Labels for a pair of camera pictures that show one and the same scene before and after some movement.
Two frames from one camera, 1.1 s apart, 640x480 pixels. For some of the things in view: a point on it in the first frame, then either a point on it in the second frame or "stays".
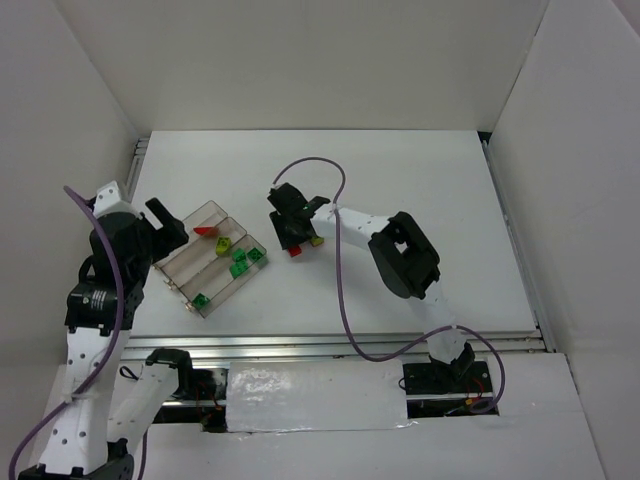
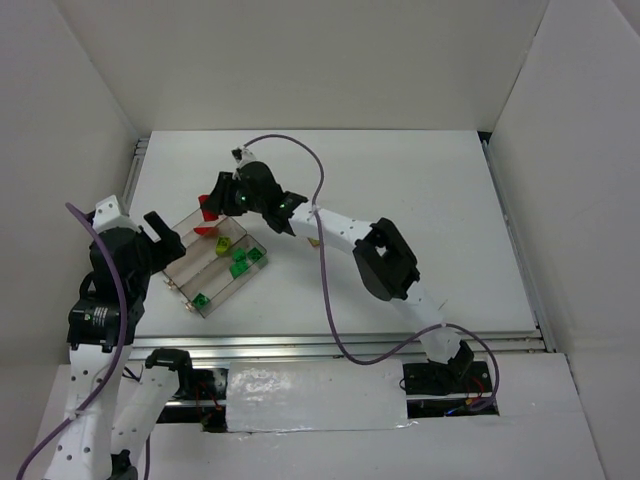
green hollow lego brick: [201, 300] stays
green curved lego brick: [254, 254] stays
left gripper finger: [162, 214] → [157, 223]
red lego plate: [294, 251] → [208, 215]
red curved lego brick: [206, 231] stays
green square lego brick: [238, 268] stays
